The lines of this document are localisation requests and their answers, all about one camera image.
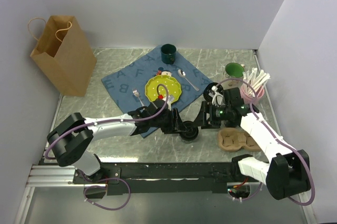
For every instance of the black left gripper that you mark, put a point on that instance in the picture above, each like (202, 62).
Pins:
(175, 124)

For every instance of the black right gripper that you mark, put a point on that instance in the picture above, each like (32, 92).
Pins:
(211, 123)

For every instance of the black cup lid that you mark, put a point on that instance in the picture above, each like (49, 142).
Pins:
(191, 133)

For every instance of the dark translucent takeout cup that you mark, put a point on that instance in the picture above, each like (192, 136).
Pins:
(188, 141)

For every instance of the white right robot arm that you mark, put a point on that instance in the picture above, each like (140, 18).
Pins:
(286, 172)

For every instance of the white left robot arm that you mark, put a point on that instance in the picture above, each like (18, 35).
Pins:
(70, 140)

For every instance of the brown pulp cup carrier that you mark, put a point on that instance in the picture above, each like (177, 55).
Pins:
(233, 140)

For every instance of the green polka dot plate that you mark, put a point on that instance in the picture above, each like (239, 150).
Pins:
(154, 88)

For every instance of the pink straw holder cup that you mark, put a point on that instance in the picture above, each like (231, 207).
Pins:
(249, 98)

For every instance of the silver fork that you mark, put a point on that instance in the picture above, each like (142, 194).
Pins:
(137, 95)

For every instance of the silver spoon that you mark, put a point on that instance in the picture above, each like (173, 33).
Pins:
(182, 74)

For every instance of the floral mug green inside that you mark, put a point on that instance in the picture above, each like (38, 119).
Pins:
(233, 70)

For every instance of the cartoon mouse coaster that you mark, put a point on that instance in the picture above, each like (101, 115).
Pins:
(162, 71)

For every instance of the white wrapped straws bundle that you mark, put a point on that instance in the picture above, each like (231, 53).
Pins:
(256, 79)

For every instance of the dark green mug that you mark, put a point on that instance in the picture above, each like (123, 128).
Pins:
(168, 53)

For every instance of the brown paper bag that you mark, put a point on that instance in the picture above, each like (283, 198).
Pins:
(64, 55)

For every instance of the black base frame rail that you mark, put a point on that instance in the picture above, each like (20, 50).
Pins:
(160, 177)

